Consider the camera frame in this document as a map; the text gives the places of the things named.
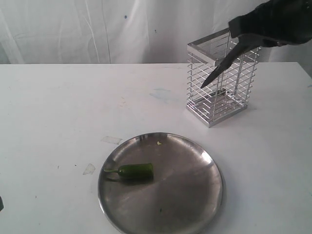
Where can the white backdrop curtain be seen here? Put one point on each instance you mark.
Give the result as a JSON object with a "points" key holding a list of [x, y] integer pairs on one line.
{"points": [[109, 31]]}

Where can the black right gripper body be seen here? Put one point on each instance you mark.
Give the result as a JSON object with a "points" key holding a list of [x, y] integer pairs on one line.
{"points": [[274, 23]]}

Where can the dark object at table edge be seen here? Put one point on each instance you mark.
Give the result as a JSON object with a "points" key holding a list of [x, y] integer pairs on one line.
{"points": [[1, 204]]}

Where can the round steel plate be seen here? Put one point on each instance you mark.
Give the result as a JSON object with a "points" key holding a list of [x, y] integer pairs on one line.
{"points": [[183, 197]]}

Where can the black handled knife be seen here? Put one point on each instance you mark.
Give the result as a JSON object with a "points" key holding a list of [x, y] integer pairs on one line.
{"points": [[226, 61]]}

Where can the chrome wire utensil basket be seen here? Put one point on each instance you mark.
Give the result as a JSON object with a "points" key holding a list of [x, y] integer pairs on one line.
{"points": [[229, 93]]}

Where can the green cucumber piece with stem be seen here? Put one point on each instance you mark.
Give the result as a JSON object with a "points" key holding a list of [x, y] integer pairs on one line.
{"points": [[134, 171]]}

